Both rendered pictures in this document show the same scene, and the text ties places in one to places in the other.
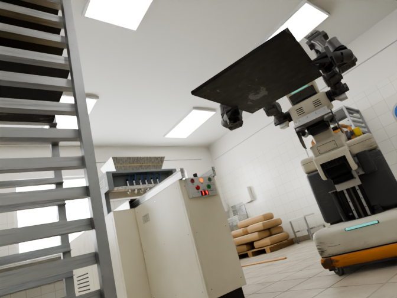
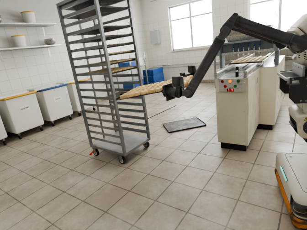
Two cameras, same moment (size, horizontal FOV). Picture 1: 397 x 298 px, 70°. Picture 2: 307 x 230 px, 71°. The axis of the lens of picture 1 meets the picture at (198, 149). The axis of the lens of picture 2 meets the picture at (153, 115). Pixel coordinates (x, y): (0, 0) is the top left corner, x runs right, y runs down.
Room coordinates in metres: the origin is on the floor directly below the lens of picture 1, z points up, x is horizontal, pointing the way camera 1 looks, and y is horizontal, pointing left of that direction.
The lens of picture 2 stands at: (0.68, -1.94, 1.25)
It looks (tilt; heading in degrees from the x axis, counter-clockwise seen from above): 17 degrees down; 79
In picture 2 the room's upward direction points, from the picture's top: 8 degrees counter-clockwise
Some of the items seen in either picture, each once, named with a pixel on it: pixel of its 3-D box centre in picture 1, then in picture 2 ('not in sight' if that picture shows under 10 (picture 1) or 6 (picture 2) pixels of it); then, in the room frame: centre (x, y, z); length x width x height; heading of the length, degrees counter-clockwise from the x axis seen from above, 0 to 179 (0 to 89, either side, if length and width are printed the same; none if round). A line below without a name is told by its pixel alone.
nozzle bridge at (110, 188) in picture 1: (139, 193); (247, 53); (2.57, 0.65, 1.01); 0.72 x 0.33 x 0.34; 133
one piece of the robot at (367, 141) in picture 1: (347, 175); not in sight; (2.17, -1.02, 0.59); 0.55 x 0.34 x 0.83; 58
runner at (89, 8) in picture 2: not in sight; (80, 12); (0.57, 0.57, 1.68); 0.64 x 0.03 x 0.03; 129
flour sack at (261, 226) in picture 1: (264, 225); not in sight; (5.97, -0.86, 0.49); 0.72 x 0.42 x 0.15; 136
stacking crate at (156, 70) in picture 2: not in sight; (153, 71); (2.25, 4.96, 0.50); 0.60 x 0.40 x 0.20; 43
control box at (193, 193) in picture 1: (201, 186); (230, 85); (1.94, 0.05, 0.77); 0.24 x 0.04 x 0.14; 133
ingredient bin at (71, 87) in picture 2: not in sight; (78, 96); (0.03, 3.25, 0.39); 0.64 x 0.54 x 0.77; 129
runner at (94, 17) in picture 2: not in sight; (82, 21); (0.57, 0.57, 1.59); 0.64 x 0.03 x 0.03; 129
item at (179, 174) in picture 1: (123, 212); (238, 63); (2.56, 0.83, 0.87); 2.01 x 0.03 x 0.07; 43
